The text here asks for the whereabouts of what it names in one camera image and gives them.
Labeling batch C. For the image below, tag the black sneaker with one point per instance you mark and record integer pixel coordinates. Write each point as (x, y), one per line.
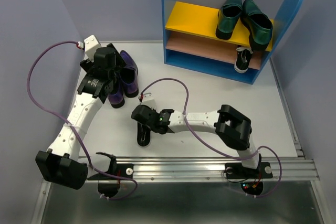
(143, 135)
(244, 55)

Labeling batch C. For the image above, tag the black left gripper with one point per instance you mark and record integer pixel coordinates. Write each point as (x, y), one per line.
(87, 64)

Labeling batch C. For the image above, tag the purple loafer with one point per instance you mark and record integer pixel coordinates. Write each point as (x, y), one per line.
(129, 76)
(116, 97)

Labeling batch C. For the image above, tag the blue and yellow shoe shelf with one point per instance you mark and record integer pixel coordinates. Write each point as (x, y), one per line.
(189, 40)

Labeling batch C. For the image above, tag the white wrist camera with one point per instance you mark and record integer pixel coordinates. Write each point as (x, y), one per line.
(91, 44)
(148, 100)

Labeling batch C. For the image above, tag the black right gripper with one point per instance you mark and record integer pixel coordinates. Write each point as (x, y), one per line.
(150, 109)

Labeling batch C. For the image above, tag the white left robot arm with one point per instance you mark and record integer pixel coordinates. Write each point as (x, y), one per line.
(71, 127)

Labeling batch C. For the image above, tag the green loafer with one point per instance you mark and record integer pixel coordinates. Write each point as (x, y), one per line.
(258, 24)
(228, 16)

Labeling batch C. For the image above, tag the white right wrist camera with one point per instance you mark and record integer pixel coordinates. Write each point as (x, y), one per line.
(148, 100)

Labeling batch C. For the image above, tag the aluminium mounting rail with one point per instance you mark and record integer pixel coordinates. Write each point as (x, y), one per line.
(191, 170)

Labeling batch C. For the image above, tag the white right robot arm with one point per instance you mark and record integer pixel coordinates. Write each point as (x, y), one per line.
(232, 127)

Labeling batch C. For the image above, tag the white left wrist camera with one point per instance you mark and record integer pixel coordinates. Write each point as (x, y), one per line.
(91, 44)

